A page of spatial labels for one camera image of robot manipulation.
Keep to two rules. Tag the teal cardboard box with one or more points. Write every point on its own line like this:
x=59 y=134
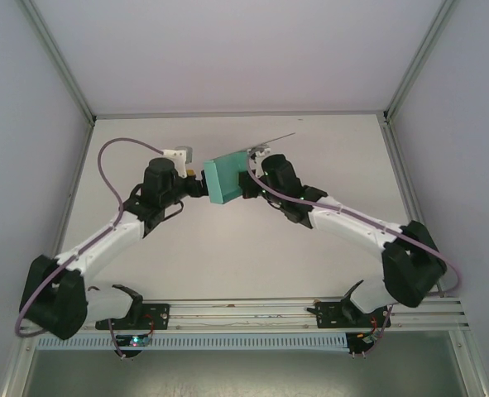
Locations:
x=223 y=178

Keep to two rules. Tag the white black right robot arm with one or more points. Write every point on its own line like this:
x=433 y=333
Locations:
x=351 y=227

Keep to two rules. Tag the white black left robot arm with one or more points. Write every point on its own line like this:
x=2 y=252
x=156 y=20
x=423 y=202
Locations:
x=103 y=244

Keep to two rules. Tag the circuit board with green light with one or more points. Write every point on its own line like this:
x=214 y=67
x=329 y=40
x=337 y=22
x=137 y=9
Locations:
x=134 y=341

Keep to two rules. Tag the small circuit board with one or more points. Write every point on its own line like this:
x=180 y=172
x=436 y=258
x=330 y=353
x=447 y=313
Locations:
x=369 y=338

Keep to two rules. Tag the aluminium rear rail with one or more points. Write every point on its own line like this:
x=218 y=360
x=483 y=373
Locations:
x=236 y=115

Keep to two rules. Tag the aluminium side rail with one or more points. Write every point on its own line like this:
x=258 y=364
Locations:
x=401 y=173
x=77 y=165

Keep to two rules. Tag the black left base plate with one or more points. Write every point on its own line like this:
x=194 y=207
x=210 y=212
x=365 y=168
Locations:
x=161 y=316

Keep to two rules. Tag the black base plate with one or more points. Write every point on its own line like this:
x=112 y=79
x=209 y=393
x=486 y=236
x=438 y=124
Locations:
x=161 y=316
x=329 y=316

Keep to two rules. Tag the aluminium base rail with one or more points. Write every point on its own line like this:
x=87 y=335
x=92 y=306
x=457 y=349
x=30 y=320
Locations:
x=236 y=316

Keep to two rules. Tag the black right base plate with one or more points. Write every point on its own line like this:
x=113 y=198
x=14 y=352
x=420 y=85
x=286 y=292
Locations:
x=329 y=316

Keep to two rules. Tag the aluminium frame post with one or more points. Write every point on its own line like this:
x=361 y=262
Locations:
x=420 y=62
x=60 y=62

